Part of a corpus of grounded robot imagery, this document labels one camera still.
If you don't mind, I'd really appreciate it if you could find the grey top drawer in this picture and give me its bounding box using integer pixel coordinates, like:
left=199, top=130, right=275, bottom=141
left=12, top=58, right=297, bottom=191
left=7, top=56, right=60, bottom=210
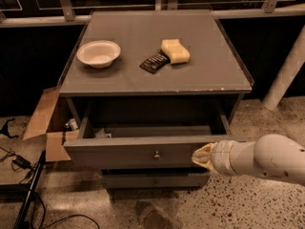
left=64, top=112, right=241, bottom=170

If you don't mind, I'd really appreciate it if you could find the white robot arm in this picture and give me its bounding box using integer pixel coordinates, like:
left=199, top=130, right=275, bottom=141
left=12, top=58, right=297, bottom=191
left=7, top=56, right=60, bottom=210
left=192, top=27, right=305, bottom=185

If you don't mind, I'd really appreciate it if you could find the crumpled item in drawer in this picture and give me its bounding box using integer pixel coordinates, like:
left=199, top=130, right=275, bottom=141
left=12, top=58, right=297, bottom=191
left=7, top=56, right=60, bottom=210
left=94, top=129, right=112, bottom=138

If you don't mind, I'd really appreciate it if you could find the grey wooden cabinet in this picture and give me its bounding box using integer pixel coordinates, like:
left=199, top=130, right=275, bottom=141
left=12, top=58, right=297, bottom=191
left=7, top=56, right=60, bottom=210
left=60, top=10, right=253, bottom=189

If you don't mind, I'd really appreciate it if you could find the black snack packet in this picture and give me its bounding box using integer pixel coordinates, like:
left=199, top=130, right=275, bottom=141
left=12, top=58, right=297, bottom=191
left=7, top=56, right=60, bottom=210
left=140, top=51, right=170, bottom=73

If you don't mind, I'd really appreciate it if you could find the yellow sponge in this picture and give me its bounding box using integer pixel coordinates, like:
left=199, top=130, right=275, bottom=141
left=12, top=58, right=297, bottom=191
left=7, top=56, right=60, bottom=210
left=161, top=39, right=191, bottom=64

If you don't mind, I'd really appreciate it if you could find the white bottle in box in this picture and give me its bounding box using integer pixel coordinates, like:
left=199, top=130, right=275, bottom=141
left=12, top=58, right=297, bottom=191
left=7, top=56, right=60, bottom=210
left=65, top=118, right=78, bottom=131

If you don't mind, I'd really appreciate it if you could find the white paper bowl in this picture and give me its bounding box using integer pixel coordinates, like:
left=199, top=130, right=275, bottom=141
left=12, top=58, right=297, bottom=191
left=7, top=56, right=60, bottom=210
left=76, top=40, right=121, bottom=69

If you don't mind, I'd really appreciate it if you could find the open cardboard box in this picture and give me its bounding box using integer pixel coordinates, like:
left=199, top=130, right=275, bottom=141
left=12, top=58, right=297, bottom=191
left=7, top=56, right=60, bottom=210
left=23, top=87, right=79, bottom=162

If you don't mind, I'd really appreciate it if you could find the metal window railing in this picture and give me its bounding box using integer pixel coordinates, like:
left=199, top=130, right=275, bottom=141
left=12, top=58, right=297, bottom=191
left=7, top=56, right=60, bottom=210
left=0, top=0, right=305, bottom=27

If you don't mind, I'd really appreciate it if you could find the black flat bar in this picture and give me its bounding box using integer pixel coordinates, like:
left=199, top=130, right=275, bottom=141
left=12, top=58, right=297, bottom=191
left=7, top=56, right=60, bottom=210
left=13, top=151, right=46, bottom=229

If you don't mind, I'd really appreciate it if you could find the black power adapter with cable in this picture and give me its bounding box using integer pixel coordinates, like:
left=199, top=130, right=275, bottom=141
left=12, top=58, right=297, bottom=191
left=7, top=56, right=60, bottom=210
left=0, top=147, right=34, bottom=180

